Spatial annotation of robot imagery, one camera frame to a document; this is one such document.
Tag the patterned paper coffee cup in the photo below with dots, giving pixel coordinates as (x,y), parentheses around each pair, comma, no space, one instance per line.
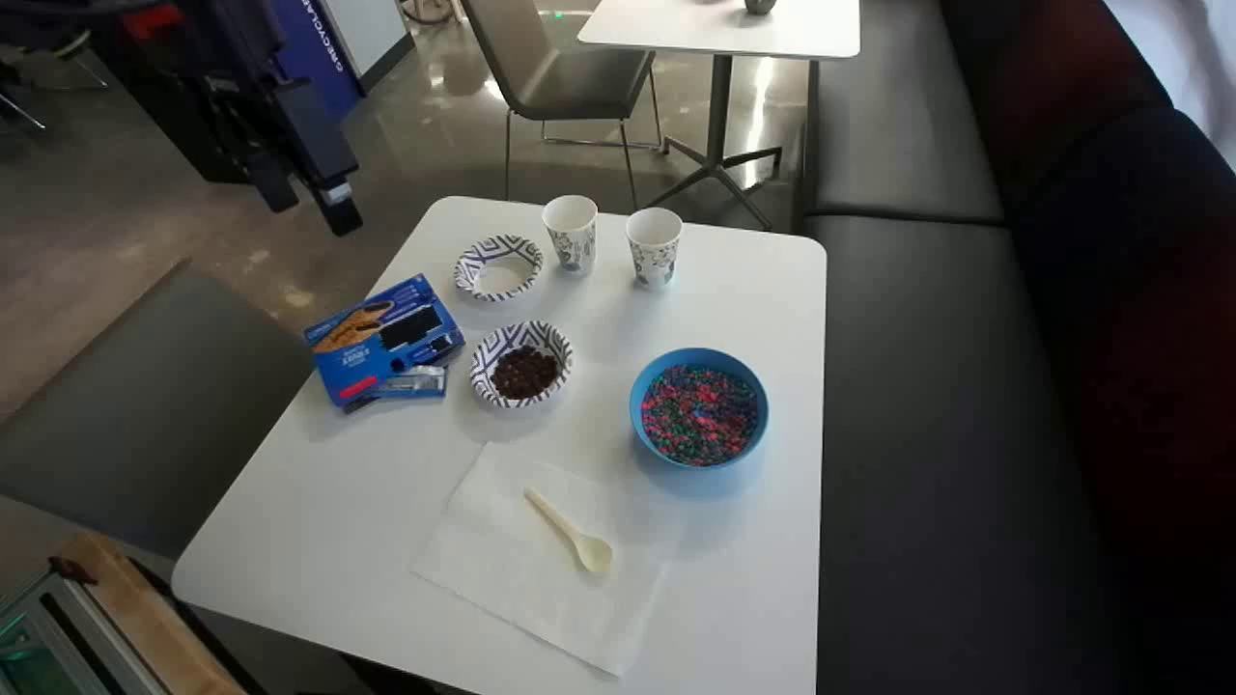
(653,250)
(571,232)

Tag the small dark cup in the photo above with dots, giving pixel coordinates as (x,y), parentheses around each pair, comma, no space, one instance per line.
(758,5)

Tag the blue plastic bowl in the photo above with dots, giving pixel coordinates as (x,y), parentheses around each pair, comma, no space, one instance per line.
(642,386)

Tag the colourful sprinkles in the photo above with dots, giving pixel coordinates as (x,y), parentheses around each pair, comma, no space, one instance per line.
(700,413)

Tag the blue patterned plate holding beans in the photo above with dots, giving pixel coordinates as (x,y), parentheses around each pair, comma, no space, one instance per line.
(486,365)

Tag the empty blue patterned paper plate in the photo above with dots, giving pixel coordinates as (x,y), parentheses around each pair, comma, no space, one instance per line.
(500,266)

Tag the cream plastic spoon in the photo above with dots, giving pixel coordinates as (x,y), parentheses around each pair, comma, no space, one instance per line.
(584,548)

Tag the blue cookie box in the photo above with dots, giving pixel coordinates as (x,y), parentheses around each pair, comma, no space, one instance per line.
(388,337)

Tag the white paper napkin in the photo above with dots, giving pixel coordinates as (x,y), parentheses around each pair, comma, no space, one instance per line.
(516,566)

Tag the grey chair with metal legs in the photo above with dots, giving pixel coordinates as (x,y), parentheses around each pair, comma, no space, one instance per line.
(555,63)

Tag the white background table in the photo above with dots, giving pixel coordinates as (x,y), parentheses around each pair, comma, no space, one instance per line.
(720,28)

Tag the dark grey bench couch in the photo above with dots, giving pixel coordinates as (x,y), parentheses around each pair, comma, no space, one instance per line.
(980,427)

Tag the blue panel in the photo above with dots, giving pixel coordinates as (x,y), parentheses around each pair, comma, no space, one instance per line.
(315,42)

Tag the black machine stand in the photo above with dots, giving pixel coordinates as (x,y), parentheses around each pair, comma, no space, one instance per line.
(219,89)

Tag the grey upholstered seat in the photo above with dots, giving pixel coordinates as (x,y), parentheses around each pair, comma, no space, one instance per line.
(142,409)

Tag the wooden plank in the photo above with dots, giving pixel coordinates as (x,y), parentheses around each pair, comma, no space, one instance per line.
(147,619)

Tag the green metal-framed crate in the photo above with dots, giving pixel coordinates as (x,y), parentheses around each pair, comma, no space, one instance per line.
(44,642)

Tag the black office chair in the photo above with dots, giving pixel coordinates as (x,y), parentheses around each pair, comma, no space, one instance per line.
(40,51)

